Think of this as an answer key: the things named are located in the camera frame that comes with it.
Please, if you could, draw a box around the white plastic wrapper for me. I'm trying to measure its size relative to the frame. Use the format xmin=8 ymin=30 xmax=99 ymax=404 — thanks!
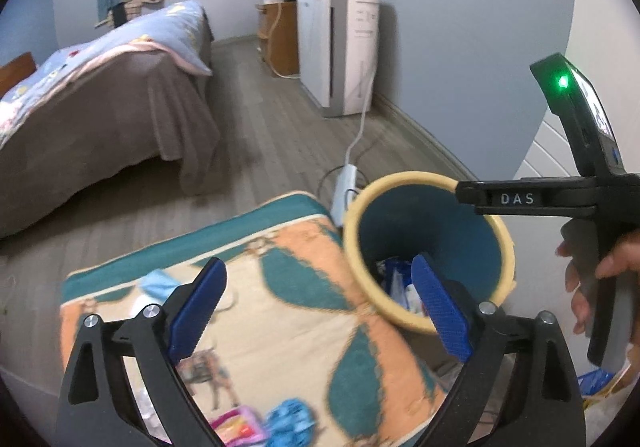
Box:
xmin=400 ymin=284 xmax=432 ymax=317

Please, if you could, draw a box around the pink snack packet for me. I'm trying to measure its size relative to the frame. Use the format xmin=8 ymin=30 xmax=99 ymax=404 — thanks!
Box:
xmin=210 ymin=406 xmax=268 ymax=447

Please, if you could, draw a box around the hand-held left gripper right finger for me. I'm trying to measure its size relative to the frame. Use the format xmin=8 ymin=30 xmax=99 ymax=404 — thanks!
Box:
xmin=410 ymin=252 xmax=586 ymax=447

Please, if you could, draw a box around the light blue packet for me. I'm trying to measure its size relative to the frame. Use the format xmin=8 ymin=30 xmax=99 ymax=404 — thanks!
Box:
xmin=140 ymin=269 xmax=181 ymax=300

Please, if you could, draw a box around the black cable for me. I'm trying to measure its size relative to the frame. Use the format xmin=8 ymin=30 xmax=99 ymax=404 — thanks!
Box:
xmin=316 ymin=166 xmax=351 ymax=208

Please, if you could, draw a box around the teal orange patterned cushion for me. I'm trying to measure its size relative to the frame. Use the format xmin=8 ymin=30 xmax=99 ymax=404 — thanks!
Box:
xmin=59 ymin=192 xmax=451 ymax=447

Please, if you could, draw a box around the blue printed quilt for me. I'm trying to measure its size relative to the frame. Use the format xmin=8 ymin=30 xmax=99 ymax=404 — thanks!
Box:
xmin=0 ymin=1 xmax=213 ymax=150

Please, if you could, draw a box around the yellow rimmed teal waste bin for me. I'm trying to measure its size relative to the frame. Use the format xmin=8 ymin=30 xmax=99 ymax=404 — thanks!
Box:
xmin=342 ymin=171 xmax=516 ymax=334

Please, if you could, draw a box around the blue patterned packet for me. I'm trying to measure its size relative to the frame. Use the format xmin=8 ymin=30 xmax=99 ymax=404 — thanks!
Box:
xmin=577 ymin=369 xmax=617 ymax=395

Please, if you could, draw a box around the blue wrapper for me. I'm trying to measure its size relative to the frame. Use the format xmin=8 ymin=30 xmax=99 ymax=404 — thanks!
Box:
xmin=265 ymin=398 xmax=321 ymax=447

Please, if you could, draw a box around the brown bedspread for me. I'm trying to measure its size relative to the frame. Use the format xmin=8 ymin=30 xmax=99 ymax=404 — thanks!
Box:
xmin=0 ymin=10 xmax=223 ymax=240

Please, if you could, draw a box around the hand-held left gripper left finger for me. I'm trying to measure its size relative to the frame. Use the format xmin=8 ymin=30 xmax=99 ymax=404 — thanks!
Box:
xmin=55 ymin=257 xmax=228 ymax=447

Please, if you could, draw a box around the person's right hand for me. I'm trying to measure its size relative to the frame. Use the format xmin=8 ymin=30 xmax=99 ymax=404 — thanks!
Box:
xmin=556 ymin=232 xmax=640 ymax=334

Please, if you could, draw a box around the thin white cable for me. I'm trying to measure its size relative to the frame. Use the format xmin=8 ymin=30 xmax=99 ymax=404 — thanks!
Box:
xmin=259 ymin=2 xmax=301 ymax=78

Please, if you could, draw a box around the silver wet wipe pack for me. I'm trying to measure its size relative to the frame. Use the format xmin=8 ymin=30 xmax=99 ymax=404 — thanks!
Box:
xmin=375 ymin=257 xmax=413 ymax=295

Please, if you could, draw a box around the white power cable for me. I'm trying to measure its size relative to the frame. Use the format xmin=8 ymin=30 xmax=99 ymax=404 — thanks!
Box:
xmin=345 ymin=57 xmax=381 ymax=173

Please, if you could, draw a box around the white air purifier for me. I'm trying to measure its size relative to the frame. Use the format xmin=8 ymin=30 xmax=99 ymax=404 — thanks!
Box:
xmin=296 ymin=0 xmax=381 ymax=119

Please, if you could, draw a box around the white power strip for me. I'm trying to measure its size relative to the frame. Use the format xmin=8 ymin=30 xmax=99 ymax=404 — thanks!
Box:
xmin=330 ymin=164 xmax=360 ymax=223

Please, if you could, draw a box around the white panelled door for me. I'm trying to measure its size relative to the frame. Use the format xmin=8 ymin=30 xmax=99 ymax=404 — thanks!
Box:
xmin=514 ymin=0 xmax=640 ymax=378

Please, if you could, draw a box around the wooden cabinet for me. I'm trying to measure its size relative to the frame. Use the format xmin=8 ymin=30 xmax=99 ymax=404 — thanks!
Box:
xmin=256 ymin=0 xmax=301 ymax=78

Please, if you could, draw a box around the wooden bed headboard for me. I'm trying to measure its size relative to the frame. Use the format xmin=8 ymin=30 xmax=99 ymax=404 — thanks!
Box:
xmin=0 ymin=52 xmax=37 ymax=98

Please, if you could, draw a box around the white plastic bag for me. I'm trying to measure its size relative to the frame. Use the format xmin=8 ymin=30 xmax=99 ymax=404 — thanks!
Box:
xmin=582 ymin=357 xmax=640 ymax=447

